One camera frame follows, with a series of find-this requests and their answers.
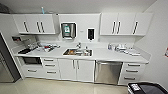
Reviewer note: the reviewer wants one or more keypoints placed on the stainless steel dishwasher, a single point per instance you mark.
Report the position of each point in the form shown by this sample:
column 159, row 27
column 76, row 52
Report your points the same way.
column 108, row 72

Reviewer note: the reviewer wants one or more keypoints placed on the chrome faucet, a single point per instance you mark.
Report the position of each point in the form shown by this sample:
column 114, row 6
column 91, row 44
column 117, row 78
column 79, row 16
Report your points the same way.
column 79, row 45

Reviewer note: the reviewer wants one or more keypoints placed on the steel sink basin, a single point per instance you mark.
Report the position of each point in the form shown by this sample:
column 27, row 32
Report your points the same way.
column 77, row 52

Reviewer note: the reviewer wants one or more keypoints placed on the black soap dispenser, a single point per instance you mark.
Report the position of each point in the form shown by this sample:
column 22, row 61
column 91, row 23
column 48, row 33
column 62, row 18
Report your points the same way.
column 90, row 33

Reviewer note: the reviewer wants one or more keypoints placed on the grey paper towel dispenser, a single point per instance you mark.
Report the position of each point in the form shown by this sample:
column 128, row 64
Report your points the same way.
column 68, row 30

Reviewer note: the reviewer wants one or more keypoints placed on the white two-door sink cabinet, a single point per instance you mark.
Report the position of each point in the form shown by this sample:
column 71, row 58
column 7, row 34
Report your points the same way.
column 76, row 70

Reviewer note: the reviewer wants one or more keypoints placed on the blue dish soap bottle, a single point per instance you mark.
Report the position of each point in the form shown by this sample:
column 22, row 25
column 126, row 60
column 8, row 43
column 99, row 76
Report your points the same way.
column 109, row 46

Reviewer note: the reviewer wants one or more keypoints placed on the white drawer stack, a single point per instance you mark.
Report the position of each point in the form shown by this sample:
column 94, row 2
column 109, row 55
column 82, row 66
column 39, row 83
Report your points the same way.
column 132, row 73
column 50, row 68

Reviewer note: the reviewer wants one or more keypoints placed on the black built-in microwave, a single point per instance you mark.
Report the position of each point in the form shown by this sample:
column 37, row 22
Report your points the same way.
column 31, row 61

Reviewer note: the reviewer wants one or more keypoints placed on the teal bottle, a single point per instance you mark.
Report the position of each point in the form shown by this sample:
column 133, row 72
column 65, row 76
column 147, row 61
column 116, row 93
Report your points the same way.
column 42, row 10

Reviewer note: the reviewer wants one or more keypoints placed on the white wide drawer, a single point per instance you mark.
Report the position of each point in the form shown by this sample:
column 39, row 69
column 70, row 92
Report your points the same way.
column 32, row 71

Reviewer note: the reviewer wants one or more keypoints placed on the blue recycling bin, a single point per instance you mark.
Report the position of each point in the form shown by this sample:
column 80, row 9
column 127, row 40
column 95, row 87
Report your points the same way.
column 150, row 89

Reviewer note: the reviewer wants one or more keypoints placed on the white wall cabinet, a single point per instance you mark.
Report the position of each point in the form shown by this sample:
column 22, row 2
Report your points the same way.
column 33, row 23
column 125, row 24

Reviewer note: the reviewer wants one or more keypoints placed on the large colourful wall poster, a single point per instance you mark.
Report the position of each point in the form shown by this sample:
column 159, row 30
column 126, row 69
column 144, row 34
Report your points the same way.
column 166, row 51

